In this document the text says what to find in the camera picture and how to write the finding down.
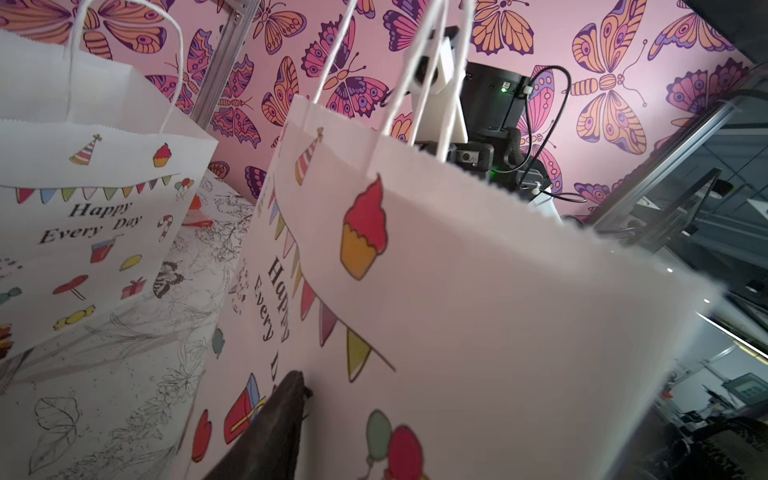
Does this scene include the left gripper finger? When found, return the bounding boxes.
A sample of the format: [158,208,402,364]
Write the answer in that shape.
[206,370,312,480]

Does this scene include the red rubber glove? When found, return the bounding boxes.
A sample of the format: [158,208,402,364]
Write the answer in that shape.
[182,195,213,228]

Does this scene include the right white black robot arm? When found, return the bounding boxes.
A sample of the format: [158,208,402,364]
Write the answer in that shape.
[442,62,586,204]

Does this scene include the back right white paper bag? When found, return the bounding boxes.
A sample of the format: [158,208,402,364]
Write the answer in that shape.
[1,1,217,359]

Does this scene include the white paper gift bag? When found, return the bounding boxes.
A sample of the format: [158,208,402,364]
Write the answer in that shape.
[170,1,720,479]

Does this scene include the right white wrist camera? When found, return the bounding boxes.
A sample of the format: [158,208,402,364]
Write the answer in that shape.
[408,26,460,145]

